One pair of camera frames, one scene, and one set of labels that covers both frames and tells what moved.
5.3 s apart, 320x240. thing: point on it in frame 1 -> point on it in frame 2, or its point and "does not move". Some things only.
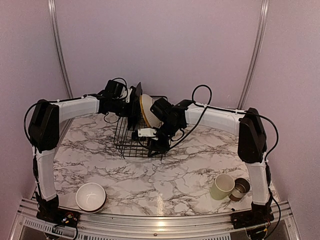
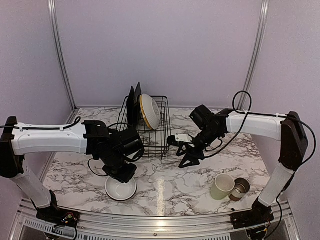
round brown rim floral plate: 146,102 does not move
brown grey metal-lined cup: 241,187 does not move
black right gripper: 160,147 -> 192,157
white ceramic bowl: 91,197 -> 118,191
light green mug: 222,186 does not move
